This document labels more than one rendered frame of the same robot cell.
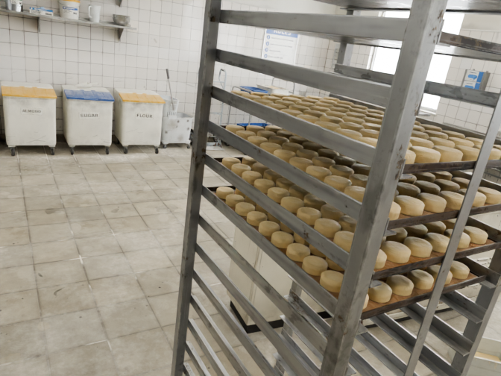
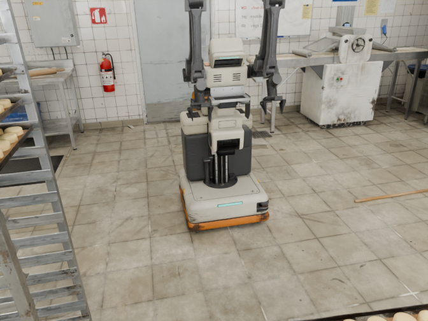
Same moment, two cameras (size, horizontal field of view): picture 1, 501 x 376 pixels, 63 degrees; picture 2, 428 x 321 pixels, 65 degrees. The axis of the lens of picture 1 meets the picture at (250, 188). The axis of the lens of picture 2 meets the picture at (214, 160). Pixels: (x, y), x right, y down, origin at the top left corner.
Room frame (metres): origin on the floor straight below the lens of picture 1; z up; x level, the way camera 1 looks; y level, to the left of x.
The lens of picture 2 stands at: (2.02, -0.63, 1.58)
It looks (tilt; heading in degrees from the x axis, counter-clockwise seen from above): 25 degrees down; 112
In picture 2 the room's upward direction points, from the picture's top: 2 degrees counter-clockwise
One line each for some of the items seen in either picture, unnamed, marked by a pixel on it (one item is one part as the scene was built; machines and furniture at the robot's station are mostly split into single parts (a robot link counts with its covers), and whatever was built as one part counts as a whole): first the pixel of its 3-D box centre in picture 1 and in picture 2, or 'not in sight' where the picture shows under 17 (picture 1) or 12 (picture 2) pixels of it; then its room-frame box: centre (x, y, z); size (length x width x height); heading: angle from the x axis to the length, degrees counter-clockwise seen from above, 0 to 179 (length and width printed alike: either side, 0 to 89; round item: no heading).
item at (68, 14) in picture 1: (68, 9); not in sight; (5.21, 2.44, 1.67); 0.25 x 0.24 x 0.21; 123
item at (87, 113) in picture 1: (86, 119); not in sight; (5.13, 2.19, 0.38); 0.64 x 0.54 x 0.77; 32
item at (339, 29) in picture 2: not in sight; (346, 30); (1.96, 4.29, 1.23); 0.58 x 0.19 x 0.07; 123
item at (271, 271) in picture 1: (294, 251); not in sight; (2.29, -0.33, 0.45); 0.70 x 0.34 x 0.90; 117
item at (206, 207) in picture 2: not in sight; (220, 192); (1.18, 1.62, 0.16); 0.67 x 0.64 x 0.25; 123
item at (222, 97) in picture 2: not in sight; (228, 103); (1.34, 1.37, 0.99); 0.28 x 0.16 x 0.22; 33
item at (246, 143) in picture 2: not in sight; (232, 141); (1.32, 1.51, 0.68); 0.28 x 0.27 x 0.25; 33
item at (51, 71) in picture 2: not in sight; (39, 72); (-1.27, 2.31, 0.91); 0.56 x 0.06 x 0.06; 61
